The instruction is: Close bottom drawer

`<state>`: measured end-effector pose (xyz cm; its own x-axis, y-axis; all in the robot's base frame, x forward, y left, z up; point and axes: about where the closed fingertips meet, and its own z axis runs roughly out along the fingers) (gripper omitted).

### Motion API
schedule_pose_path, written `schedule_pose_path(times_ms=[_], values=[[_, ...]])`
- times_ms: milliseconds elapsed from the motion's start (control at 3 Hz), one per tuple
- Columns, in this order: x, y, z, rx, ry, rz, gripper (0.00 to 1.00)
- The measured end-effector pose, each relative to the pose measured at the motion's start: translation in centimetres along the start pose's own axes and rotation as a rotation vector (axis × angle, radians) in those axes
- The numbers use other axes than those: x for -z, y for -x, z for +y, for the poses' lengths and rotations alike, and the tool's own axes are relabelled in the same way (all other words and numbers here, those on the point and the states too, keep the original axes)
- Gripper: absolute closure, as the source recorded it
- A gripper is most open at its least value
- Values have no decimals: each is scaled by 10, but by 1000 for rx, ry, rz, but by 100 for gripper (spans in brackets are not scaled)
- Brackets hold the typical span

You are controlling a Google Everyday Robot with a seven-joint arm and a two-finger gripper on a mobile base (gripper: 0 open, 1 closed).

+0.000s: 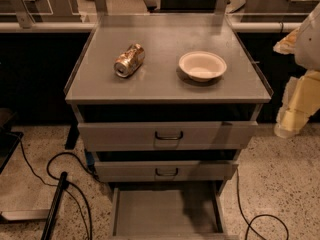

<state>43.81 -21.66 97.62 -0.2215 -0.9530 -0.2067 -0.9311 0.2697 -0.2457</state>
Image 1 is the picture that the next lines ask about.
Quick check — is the grey bottom drawer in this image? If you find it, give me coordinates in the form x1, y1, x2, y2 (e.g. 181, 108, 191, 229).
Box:
109, 183, 239, 240

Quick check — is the grey drawer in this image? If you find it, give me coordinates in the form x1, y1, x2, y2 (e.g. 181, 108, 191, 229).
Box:
95, 161, 237, 182
109, 183, 239, 240
78, 121, 257, 151

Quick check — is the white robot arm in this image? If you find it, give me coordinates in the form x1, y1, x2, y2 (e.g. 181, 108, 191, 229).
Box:
273, 4, 320, 138

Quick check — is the grey top drawer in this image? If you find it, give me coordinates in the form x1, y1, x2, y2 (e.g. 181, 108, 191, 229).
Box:
78, 121, 257, 151

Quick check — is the grey middle drawer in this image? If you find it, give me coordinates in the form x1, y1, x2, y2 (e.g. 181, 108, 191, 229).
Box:
95, 161, 237, 182

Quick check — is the grey drawer cabinet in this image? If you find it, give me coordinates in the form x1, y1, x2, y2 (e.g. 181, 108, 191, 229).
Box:
66, 14, 272, 191

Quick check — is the white paper bowl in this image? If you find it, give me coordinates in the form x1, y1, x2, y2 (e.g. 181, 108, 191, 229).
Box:
179, 51, 227, 82

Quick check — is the crushed gold soda can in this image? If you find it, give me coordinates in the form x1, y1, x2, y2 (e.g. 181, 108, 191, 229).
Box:
114, 44, 145, 78

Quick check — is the black bar on floor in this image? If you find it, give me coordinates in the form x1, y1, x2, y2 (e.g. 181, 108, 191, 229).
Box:
41, 172, 67, 240

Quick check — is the dark tray left edge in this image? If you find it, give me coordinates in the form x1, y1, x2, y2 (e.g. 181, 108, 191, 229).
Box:
0, 132, 23, 174

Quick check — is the white horizontal rail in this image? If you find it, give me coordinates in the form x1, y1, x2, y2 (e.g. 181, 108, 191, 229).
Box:
0, 22, 300, 33

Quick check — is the black cable left floor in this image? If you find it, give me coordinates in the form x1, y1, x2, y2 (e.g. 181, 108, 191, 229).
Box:
9, 132, 101, 240

